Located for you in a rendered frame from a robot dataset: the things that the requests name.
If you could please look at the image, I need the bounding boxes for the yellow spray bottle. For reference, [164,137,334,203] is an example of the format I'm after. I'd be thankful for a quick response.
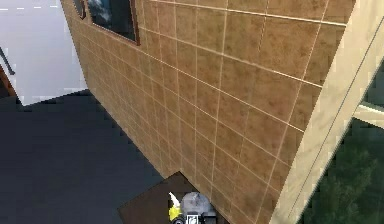
[167,191,183,223]

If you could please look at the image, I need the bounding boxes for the dark brown worktop cabinet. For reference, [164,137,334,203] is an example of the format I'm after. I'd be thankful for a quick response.
[116,171,232,224]

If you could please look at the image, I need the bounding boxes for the pale framed glass door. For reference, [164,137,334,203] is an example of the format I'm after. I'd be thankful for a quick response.
[269,0,384,224]

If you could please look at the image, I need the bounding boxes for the brown wooden cupboard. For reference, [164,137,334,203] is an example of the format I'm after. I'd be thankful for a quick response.
[0,65,17,98]

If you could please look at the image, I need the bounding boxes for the narrow brown framed window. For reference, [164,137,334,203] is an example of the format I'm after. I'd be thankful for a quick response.
[72,0,87,20]

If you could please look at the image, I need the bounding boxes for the black fridge handle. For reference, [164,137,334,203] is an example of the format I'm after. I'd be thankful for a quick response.
[0,46,16,76]

